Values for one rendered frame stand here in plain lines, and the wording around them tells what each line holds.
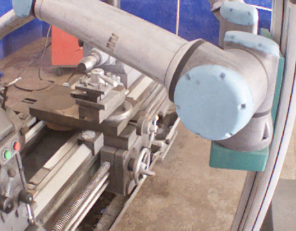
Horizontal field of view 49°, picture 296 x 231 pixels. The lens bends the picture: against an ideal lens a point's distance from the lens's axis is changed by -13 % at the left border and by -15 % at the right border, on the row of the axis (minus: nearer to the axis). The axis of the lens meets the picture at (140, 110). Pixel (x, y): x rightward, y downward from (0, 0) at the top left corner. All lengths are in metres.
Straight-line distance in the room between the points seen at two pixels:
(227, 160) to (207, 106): 0.27
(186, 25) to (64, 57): 2.06
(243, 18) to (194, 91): 0.65
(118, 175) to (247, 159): 1.13
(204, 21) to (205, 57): 5.06
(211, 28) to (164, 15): 0.78
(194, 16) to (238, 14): 4.51
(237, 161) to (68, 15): 0.55
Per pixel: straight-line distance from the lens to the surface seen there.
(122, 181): 1.96
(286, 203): 1.61
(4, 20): 1.41
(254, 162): 0.93
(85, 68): 2.13
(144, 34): 0.77
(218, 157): 0.91
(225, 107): 0.67
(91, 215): 2.08
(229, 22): 1.29
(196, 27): 5.81
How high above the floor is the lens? 1.85
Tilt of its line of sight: 27 degrees down
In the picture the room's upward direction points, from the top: 2 degrees clockwise
